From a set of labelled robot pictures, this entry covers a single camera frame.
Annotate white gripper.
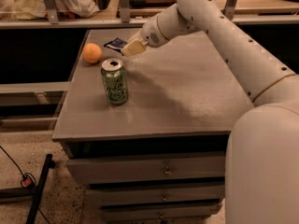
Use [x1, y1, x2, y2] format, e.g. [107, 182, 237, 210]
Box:
[121, 14, 170, 57]

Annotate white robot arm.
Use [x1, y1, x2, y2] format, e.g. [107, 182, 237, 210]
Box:
[121, 0, 299, 224]

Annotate green soda can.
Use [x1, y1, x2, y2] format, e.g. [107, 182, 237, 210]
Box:
[101, 58, 128, 105]

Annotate orange fruit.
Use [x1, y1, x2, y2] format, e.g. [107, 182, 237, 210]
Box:
[82, 43, 103, 63]

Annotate white cloth on shelf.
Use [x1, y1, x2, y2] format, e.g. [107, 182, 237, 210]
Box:
[0, 0, 100, 21]

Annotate grey drawer cabinet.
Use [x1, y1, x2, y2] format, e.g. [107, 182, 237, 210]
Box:
[52, 32, 252, 220]

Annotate top grey drawer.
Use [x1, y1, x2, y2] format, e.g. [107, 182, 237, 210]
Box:
[66, 151, 225, 184]

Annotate grey drawer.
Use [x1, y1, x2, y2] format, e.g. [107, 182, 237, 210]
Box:
[100, 202, 221, 222]
[66, 151, 225, 184]
[86, 183, 224, 206]

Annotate black stand leg left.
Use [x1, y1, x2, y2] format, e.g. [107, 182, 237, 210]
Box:
[26, 154, 55, 224]

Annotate middle grey drawer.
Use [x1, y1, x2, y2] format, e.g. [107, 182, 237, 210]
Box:
[86, 183, 224, 206]

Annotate bottom grey drawer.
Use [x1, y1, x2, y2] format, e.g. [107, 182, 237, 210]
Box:
[100, 202, 221, 222]

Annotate grey metal railing frame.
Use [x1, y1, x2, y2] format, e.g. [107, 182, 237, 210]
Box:
[1, 0, 299, 29]

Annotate black cable with orange plug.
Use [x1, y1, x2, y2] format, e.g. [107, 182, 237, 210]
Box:
[0, 145, 50, 224]

